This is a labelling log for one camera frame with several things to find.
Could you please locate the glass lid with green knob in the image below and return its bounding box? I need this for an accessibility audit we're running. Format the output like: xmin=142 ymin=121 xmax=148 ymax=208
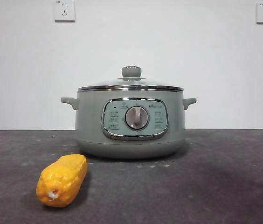
xmin=77 ymin=65 xmax=184 ymax=92

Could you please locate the yellow corn cob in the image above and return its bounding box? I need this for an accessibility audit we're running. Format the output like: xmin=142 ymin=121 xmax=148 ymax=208
xmin=35 ymin=154 xmax=89 ymax=207

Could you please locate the green electric cooking pot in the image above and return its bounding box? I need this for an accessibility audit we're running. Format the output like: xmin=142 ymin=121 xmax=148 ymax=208
xmin=60 ymin=90 xmax=197 ymax=160

